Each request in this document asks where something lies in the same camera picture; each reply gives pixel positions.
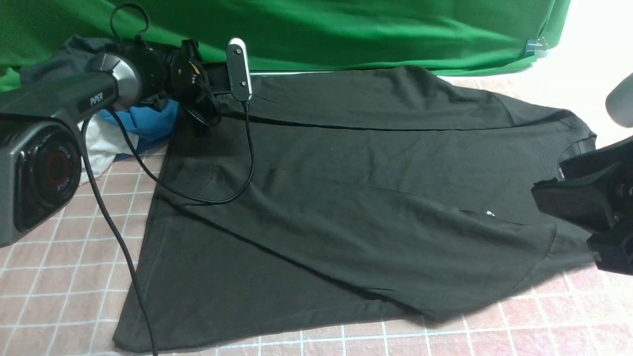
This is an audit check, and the metal binder clip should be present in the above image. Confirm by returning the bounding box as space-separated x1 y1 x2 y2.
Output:
524 37 549 58

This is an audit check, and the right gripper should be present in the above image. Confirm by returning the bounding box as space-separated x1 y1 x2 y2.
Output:
531 138 633 275

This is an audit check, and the green backdrop cloth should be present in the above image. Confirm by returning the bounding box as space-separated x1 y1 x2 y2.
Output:
0 0 571 91

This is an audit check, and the blue crumpled garment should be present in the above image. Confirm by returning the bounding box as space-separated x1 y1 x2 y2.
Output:
99 100 179 154

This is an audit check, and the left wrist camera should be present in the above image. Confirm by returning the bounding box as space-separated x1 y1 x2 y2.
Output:
226 38 253 102

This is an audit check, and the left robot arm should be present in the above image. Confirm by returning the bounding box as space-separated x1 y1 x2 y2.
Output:
0 40 230 246

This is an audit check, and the gray long-sleeve top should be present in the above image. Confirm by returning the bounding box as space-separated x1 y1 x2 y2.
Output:
137 67 595 352

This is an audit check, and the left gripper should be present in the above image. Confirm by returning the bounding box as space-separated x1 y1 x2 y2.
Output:
163 39 222 130

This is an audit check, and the pink checkered table cloth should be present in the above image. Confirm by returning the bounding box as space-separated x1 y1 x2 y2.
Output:
0 69 633 356

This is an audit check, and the dark gray crumpled garment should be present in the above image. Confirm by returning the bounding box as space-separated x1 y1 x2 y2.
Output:
19 35 113 87

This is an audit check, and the white crumpled garment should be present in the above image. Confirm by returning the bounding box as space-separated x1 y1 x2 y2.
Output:
85 114 132 178

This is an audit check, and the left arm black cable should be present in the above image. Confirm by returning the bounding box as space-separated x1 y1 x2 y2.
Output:
79 2 256 356

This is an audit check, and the dark green rail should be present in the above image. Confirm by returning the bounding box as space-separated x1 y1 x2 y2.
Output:
250 71 331 77

